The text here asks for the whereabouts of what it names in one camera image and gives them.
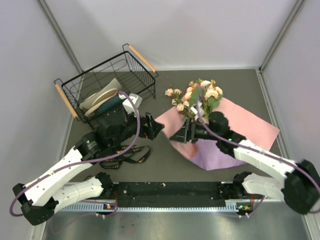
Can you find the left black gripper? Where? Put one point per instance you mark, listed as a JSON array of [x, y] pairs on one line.
[[153, 128]]

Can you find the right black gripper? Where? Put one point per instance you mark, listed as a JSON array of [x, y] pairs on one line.
[[187, 133]]

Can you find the black ribbon gold lettering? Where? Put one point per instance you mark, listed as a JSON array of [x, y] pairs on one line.
[[135, 155]]

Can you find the pink flower bouquet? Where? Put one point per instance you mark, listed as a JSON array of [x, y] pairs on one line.
[[200, 93]]

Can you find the pink wrapping paper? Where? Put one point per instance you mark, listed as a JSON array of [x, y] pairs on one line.
[[255, 129]]

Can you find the purple wrapping paper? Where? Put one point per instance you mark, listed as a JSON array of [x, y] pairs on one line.
[[209, 157]]

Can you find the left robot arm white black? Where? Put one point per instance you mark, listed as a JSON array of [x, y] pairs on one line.
[[45, 196]]

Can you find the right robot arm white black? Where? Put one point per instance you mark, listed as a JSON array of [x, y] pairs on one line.
[[295, 183]]

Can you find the dark teal plate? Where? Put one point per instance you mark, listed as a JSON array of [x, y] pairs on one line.
[[109, 104]]

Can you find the cream plate in basket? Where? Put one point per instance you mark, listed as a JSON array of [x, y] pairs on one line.
[[100, 100]]

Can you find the white plate in basket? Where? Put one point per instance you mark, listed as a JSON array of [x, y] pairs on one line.
[[87, 103]]

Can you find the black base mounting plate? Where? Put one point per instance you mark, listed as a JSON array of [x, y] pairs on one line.
[[147, 191]]

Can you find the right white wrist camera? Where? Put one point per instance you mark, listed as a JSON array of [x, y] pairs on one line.
[[196, 112]]

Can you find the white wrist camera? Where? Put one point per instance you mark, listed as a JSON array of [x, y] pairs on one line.
[[196, 112], [136, 100]]

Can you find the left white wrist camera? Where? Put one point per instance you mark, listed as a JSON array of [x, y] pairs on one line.
[[136, 100]]

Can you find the black wire basket wooden handles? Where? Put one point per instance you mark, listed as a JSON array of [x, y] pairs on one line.
[[127, 71]]

